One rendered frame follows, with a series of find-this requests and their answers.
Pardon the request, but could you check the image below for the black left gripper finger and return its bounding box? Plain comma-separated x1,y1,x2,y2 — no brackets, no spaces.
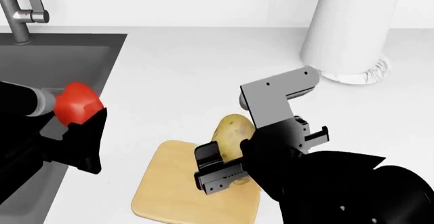
65,107,109,138

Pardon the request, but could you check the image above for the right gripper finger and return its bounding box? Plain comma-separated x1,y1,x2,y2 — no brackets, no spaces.
239,138,259,164
194,141,225,172

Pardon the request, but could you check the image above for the yellow-brown potato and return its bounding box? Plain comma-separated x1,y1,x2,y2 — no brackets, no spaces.
211,113,258,187

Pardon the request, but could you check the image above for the light wooden cutting board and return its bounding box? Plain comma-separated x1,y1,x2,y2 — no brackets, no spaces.
131,139,262,224

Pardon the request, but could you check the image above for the grey kitchen sink basin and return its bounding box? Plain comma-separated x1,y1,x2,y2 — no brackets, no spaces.
0,33,128,224

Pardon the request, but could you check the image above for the white marble towel holder base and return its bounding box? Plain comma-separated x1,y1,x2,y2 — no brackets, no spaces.
315,52,391,86

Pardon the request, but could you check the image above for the grey metal faucet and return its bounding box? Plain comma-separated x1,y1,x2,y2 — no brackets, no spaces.
0,0,51,45

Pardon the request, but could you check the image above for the white paper towel roll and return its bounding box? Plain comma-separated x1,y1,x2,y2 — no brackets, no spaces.
299,0,403,76

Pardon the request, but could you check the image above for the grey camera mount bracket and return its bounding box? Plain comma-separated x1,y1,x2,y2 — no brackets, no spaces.
238,65,320,131

